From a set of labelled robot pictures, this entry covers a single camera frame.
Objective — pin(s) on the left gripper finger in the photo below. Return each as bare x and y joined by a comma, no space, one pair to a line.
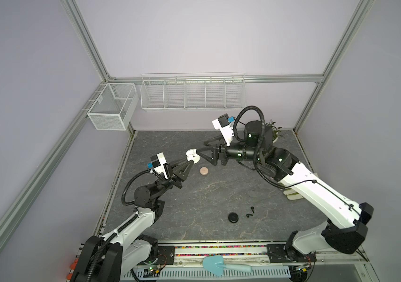
183,174
179,164

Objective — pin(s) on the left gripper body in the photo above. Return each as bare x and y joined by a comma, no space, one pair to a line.
172,181

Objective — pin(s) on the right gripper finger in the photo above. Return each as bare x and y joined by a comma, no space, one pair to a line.
215,142
210,154

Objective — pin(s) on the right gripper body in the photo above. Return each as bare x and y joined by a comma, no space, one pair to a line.
224,155

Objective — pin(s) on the pink earbud charging case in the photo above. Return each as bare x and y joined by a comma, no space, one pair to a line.
204,171

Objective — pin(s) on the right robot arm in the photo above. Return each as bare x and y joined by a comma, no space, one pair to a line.
246,138

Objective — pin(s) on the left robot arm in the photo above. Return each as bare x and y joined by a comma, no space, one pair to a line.
106,258

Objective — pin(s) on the black earbud charging case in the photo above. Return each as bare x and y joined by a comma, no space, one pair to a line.
233,217

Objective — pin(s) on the potted green plant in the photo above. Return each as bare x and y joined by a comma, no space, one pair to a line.
276,130

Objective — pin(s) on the beige grey work glove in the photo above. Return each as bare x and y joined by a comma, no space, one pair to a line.
294,194

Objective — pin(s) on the small white mesh basket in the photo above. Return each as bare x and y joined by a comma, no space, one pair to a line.
114,107

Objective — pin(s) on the teal garden trowel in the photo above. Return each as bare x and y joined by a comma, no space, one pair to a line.
216,265

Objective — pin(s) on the red white garden glove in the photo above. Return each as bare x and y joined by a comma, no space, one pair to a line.
72,269

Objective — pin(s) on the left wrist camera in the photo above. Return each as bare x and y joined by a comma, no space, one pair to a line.
157,165

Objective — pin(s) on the long white wire basket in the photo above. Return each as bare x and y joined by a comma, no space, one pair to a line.
193,91

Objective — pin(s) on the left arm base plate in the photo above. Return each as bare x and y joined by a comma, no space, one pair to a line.
165,255

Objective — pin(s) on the white vented cable duct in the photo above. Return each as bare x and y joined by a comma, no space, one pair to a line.
172,274

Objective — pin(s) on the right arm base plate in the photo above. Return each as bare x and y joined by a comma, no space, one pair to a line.
279,253

